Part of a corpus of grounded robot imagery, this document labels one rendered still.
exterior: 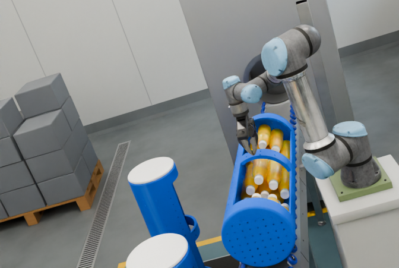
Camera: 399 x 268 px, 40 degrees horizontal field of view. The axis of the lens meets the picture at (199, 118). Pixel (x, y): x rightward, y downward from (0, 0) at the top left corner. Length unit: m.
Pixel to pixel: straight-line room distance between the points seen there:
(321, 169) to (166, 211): 1.35
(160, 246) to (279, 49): 1.05
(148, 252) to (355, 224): 0.88
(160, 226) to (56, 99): 2.61
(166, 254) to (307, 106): 0.90
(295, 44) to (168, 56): 5.07
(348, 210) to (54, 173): 3.70
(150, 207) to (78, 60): 4.17
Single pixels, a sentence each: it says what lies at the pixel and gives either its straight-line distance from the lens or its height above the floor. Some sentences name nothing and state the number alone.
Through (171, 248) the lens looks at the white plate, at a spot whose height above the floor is 1.04.
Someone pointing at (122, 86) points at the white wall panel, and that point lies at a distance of 7.05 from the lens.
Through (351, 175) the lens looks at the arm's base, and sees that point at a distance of 2.13.
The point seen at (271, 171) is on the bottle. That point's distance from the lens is 2.47.
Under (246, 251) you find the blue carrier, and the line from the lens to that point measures 2.20.
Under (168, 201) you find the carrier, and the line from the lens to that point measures 3.09.
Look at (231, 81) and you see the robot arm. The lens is 2.27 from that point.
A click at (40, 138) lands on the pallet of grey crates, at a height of 0.82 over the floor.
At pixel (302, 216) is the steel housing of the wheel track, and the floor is 0.88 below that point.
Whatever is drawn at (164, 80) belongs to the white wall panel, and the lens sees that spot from 6.97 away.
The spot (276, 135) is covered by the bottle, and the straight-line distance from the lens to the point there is 2.79.
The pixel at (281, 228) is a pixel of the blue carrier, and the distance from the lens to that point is 2.13.
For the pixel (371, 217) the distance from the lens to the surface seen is 2.12.
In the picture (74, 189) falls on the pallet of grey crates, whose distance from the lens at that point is 5.38.
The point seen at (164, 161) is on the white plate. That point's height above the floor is 1.04.
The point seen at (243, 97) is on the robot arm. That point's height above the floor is 1.55.
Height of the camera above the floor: 2.31
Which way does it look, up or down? 21 degrees down
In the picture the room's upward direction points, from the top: 19 degrees counter-clockwise
